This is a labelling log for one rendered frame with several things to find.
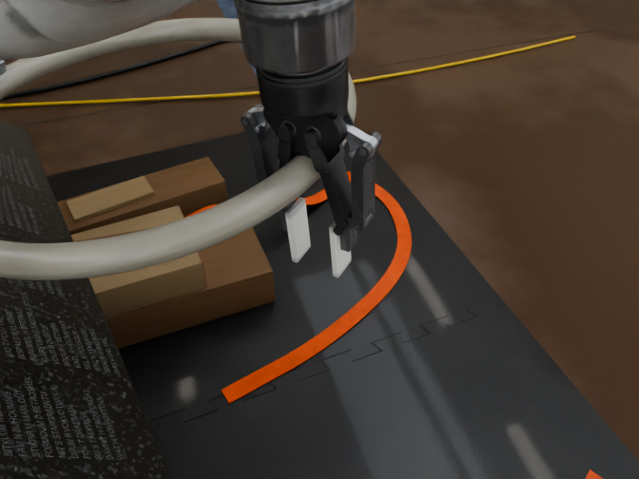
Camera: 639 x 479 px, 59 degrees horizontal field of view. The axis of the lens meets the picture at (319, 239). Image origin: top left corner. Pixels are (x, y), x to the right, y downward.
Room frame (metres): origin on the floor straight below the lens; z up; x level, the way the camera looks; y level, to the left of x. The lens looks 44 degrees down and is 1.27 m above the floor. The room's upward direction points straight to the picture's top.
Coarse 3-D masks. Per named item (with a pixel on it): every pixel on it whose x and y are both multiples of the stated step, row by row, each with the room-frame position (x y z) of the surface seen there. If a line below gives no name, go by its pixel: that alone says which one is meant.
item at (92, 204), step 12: (132, 180) 1.45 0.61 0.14; (144, 180) 1.45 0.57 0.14; (96, 192) 1.38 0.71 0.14; (108, 192) 1.38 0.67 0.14; (120, 192) 1.38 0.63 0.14; (132, 192) 1.38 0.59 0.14; (144, 192) 1.38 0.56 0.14; (72, 204) 1.32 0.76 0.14; (84, 204) 1.32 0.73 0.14; (96, 204) 1.32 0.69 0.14; (108, 204) 1.32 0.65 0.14; (120, 204) 1.33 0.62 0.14; (84, 216) 1.27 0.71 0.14
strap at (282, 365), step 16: (320, 192) 1.53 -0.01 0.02; (384, 192) 1.53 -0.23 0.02; (400, 208) 1.45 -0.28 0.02; (400, 224) 1.36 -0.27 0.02; (400, 240) 1.29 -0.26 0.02; (400, 256) 1.22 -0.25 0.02; (400, 272) 1.15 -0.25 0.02; (384, 288) 1.09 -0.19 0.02; (368, 304) 1.03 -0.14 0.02; (352, 320) 0.97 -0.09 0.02; (320, 336) 0.91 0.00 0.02; (336, 336) 0.91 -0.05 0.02; (304, 352) 0.86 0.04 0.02; (272, 368) 0.81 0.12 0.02; (288, 368) 0.81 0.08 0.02; (240, 384) 0.77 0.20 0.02; (256, 384) 0.77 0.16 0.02
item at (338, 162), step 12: (312, 132) 0.40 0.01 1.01; (312, 144) 0.40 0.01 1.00; (312, 156) 0.41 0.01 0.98; (324, 156) 0.40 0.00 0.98; (336, 156) 0.42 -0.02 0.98; (324, 168) 0.40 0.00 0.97; (336, 168) 0.41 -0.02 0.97; (324, 180) 0.41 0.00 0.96; (336, 180) 0.40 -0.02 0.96; (348, 180) 0.42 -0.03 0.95; (336, 192) 0.40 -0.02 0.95; (348, 192) 0.41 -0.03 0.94; (336, 204) 0.40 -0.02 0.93; (348, 204) 0.41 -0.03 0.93; (336, 216) 0.40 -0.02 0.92; (336, 228) 0.40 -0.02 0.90
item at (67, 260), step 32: (128, 32) 0.76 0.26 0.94; (160, 32) 0.76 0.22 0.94; (192, 32) 0.76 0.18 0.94; (224, 32) 0.75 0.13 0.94; (32, 64) 0.68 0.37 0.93; (64, 64) 0.71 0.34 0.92; (0, 96) 0.63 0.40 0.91; (352, 96) 0.53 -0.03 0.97; (256, 192) 0.37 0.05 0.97; (288, 192) 0.38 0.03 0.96; (192, 224) 0.33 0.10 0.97; (224, 224) 0.34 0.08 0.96; (256, 224) 0.35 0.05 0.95; (0, 256) 0.31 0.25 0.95; (32, 256) 0.31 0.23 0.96; (64, 256) 0.31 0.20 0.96; (96, 256) 0.31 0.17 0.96; (128, 256) 0.31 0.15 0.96; (160, 256) 0.31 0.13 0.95
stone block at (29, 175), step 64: (0, 128) 0.86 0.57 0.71; (0, 192) 0.67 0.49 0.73; (0, 320) 0.41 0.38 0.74; (64, 320) 0.45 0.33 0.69; (0, 384) 0.32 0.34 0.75; (64, 384) 0.35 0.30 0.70; (128, 384) 0.39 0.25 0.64; (0, 448) 0.25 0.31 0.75; (64, 448) 0.27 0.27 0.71; (128, 448) 0.30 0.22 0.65
